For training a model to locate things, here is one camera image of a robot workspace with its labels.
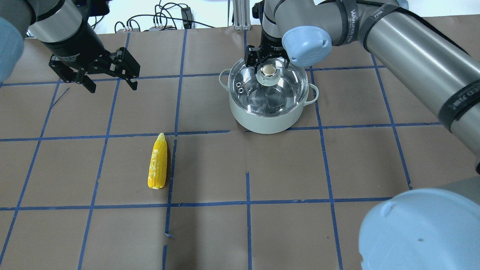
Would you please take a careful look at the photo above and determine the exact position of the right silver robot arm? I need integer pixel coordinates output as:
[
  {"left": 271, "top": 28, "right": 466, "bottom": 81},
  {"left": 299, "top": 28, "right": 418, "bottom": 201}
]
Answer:
[{"left": 244, "top": 0, "right": 479, "bottom": 270}]

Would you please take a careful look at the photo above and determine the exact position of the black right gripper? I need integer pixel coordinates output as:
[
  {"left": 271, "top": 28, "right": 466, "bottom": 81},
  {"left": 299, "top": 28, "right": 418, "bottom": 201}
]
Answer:
[{"left": 244, "top": 30, "right": 290, "bottom": 75}]

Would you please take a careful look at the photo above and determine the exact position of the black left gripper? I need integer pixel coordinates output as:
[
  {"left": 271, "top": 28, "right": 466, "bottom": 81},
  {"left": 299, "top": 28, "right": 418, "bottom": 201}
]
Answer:
[{"left": 41, "top": 22, "right": 141, "bottom": 93}]

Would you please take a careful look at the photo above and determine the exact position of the aluminium frame post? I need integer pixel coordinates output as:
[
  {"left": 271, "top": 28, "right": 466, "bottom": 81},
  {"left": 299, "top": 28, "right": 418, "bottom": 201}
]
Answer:
[{"left": 232, "top": 0, "right": 251, "bottom": 31}]

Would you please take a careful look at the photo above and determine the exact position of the pale green cooking pot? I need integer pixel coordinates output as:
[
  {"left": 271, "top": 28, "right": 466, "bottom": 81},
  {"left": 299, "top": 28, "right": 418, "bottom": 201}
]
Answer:
[{"left": 227, "top": 82, "right": 319, "bottom": 134}]

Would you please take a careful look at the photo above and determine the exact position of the glass pot lid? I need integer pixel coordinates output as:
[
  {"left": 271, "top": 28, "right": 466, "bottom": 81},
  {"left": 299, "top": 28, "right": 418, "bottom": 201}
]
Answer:
[{"left": 218, "top": 57, "right": 313, "bottom": 117}]

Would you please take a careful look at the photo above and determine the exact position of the yellow corn cob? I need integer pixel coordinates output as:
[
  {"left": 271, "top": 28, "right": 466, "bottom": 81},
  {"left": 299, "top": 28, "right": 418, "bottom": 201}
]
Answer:
[{"left": 147, "top": 133, "right": 168, "bottom": 189}]

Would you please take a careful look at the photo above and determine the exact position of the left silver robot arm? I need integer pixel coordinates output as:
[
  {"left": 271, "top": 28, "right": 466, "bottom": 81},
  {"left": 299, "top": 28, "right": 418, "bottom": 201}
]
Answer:
[{"left": 0, "top": 0, "right": 141, "bottom": 93}]

